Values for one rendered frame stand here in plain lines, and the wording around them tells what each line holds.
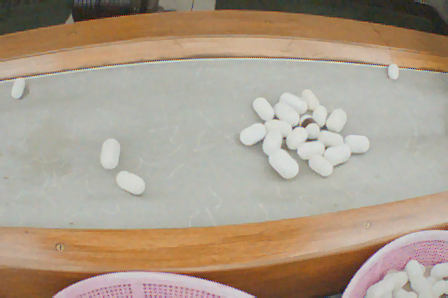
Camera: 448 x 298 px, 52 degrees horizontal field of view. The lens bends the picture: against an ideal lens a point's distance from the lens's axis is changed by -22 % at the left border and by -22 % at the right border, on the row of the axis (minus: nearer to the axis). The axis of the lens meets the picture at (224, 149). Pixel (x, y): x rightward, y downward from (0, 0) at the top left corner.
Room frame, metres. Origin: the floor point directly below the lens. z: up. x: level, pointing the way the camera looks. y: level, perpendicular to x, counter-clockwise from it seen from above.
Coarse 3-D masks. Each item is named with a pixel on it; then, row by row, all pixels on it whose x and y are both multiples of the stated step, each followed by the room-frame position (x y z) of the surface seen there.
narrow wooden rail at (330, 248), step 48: (0, 240) 0.26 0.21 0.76; (48, 240) 0.28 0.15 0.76; (96, 240) 0.29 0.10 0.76; (144, 240) 0.31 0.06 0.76; (192, 240) 0.32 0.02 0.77; (240, 240) 0.32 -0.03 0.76; (288, 240) 0.33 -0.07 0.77; (336, 240) 0.33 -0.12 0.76; (384, 240) 0.34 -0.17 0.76; (0, 288) 0.22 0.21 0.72; (48, 288) 0.24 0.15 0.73; (144, 288) 0.27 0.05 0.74; (240, 288) 0.29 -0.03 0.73; (288, 288) 0.31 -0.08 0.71; (336, 288) 0.32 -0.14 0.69
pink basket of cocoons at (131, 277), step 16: (128, 272) 0.26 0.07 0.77; (144, 272) 0.26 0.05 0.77; (80, 288) 0.23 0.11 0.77; (96, 288) 0.24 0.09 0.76; (112, 288) 0.25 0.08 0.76; (128, 288) 0.25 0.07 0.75; (160, 288) 0.26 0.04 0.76; (176, 288) 0.26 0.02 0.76; (192, 288) 0.26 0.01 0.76; (208, 288) 0.26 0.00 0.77; (224, 288) 0.26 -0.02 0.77
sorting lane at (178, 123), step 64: (128, 64) 0.61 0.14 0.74; (192, 64) 0.63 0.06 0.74; (256, 64) 0.65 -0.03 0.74; (320, 64) 0.68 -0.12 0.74; (0, 128) 0.45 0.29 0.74; (64, 128) 0.47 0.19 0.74; (128, 128) 0.48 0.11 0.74; (192, 128) 0.50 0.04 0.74; (320, 128) 0.53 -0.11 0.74; (384, 128) 0.55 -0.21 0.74; (0, 192) 0.34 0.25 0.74; (64, 192) 0.37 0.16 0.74; (128, 192) 0.38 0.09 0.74; (192, 192) 0.40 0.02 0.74; (256, 192) 0.41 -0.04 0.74; (320, 192) 0.42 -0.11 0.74; (384, 192) 0.43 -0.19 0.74
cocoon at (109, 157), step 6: (108, 144) 0.43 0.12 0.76; (114, 144) 0.43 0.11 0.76; (102, 150) 0.42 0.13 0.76; (108, 150) 0.42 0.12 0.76; (114, 150) 0.42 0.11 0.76; (102, 156) 0.41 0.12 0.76; (108, 156) 0.41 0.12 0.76; (114, 156) 0.41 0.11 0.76; (102, 162) 0.41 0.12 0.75; (108, 162) 0.41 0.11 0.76; (114, 162) 0.41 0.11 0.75; (108, 168) 0.41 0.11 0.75
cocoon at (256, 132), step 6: (252, 126) 0.49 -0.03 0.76; (258, 126) 0.49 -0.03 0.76; (264, 126) 0.50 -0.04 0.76; (246, 132) 0.48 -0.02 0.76; (252, 132) 0.48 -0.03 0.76; (258, 132) 0.48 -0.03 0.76; (264, 132) 0.49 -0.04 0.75; (240, 138) 0.48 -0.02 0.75; (246, 138) 0.48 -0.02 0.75; (252, 138) 0.48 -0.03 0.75; (258, 138) 0.48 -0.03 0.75; (246, 144) 0.48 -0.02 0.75
